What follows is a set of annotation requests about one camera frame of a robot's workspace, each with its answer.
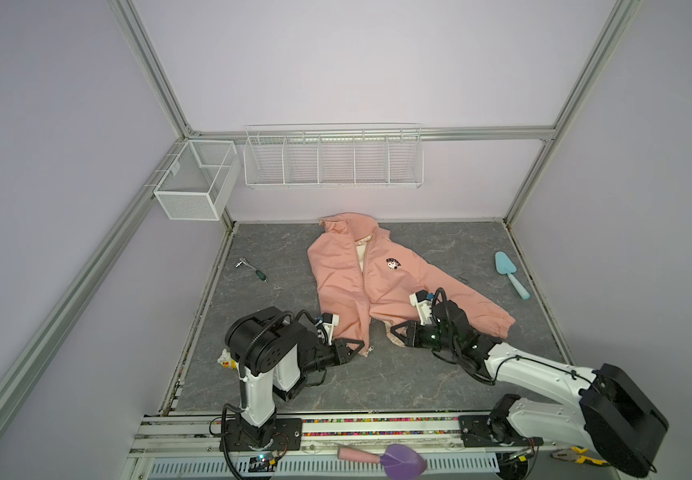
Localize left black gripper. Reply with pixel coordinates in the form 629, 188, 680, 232
302, 340, 365, 377

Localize pink zip jacket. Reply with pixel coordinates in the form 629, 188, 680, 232
307, 213, 515, 347

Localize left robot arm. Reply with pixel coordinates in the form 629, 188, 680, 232
225, 307, 365, 436

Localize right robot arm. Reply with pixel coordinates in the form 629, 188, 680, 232
391, 298, 670, 478

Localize teal plastic trowel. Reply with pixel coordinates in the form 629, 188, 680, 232
495, 251, 531, 300

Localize small colourful toy figure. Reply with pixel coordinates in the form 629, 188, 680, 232
217, 349, 238, 370

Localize white mesh box basket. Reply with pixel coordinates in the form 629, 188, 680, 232
154, 140, 241, 221

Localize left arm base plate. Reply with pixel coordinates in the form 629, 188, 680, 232
221, 417, 303, 452

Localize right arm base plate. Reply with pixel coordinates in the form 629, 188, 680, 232
458, 414, 544, 448

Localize small green-handled screwdriver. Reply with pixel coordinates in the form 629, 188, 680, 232
235, 257, 267, 282

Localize purple pink-handled scoop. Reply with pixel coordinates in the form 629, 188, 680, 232
337, 444, 428, 480

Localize white wire shelf basket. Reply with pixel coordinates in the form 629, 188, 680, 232
243, 123, 425, 189

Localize yellow-handled pliers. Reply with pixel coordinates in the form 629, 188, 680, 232
552, 446, 610, 467

